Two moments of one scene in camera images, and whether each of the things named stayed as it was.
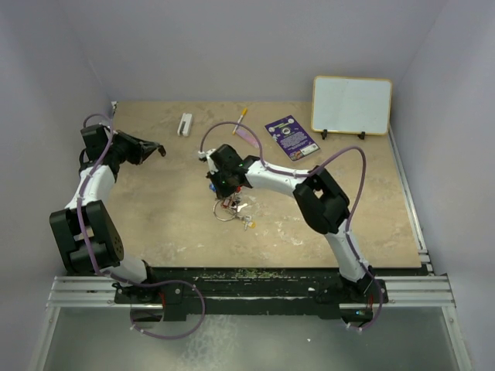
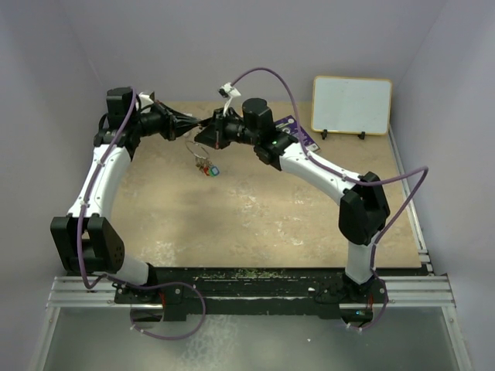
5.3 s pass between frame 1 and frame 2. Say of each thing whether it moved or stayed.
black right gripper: moved
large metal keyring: moved
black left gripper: moved
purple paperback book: stayed
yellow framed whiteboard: stayed
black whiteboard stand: stayed
